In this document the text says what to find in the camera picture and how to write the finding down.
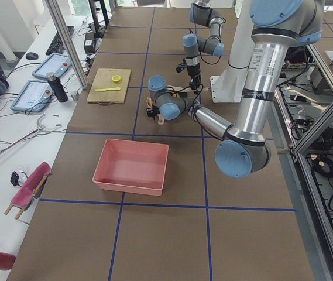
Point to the black water bottle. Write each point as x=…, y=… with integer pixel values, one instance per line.
x=57, y=87

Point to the toy ginger root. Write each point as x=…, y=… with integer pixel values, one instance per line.
x=149, y=102

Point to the wooden cutting board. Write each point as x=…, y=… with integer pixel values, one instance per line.
x=103, y=80

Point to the beige plastic dustpan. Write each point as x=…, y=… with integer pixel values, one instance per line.
x=160, y=118

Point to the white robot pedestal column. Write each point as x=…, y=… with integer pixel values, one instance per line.
x=228, y=86

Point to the pink plastic bin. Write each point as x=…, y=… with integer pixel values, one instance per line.
x=132, y=167

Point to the black computer mouse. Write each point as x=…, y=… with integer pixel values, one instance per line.
x=31, y=56

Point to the teach pendant tablet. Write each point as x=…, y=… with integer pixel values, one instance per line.
x=33, y=97
x=55, y=63

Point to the small black device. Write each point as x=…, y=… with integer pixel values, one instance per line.
x=14, y=179

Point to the far teach pendant tablet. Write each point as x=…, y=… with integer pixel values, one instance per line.
x=55, y=63

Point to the aluminium frame post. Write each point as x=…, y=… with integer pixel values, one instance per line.
x=60, y=25

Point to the black keyboard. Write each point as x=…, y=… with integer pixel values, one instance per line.
x=56, y=45

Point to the near teach pendant tablet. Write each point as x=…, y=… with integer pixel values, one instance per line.
x=33, y=97

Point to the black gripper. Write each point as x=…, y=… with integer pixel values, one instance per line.
x=194, y=71
x=151, y=112

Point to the yellow plastic knife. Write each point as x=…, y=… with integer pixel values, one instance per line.
x=107, y=89

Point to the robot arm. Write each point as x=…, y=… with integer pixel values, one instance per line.
x=194, y=46
x=270, y=28

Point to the beige hand brush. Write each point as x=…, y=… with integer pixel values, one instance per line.
x=187, y=90

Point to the black power adapter box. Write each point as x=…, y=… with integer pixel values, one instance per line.
x=89, y=43

